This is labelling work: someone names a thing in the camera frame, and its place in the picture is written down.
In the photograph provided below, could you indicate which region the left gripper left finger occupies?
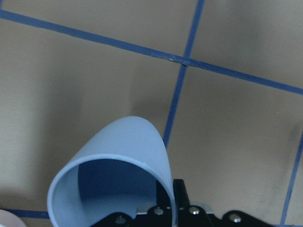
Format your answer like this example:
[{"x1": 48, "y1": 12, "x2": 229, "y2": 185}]
[{"x1": 155, "y1": 181, "x2": 173, "y2": 227}]

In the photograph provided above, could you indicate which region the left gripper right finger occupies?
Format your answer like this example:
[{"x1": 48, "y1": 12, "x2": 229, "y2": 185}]
[{"x1": 173, "y1": 179, "x2": 190, "y2": 210}]

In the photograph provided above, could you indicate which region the pink bowl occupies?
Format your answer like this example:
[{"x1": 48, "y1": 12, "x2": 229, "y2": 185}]
[{"x1": 0, "y1": 210, "x2": 27, "y2": 227}]

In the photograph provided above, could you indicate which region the blue cup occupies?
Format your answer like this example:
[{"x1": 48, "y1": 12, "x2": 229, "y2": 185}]
[{"x1": 47, "y1": 116, "x2": 177, "y2": 227}]

